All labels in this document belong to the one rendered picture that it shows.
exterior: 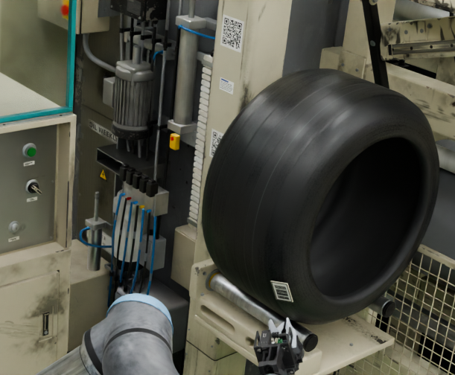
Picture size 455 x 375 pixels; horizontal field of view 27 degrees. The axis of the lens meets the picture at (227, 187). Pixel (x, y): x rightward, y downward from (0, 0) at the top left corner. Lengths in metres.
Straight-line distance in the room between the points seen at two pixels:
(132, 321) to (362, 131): 0.70
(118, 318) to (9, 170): 0.83
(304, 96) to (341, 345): 0.67
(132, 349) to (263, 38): 0.96
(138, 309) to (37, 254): 0.88
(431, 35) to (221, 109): 0.54
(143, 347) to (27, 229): 0.98
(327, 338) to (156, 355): 0.93
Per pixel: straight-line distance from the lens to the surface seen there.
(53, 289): 2.51
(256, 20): 2.20
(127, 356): 1.52
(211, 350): 2.56
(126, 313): 1.61
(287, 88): 2.09
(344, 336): 2.40
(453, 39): 2.32
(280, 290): 2.03
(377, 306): 2.36
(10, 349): 2.53
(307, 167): 1.94
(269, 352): 1.83
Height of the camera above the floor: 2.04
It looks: 23 degrees down
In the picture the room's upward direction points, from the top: 6 degrees clockwise
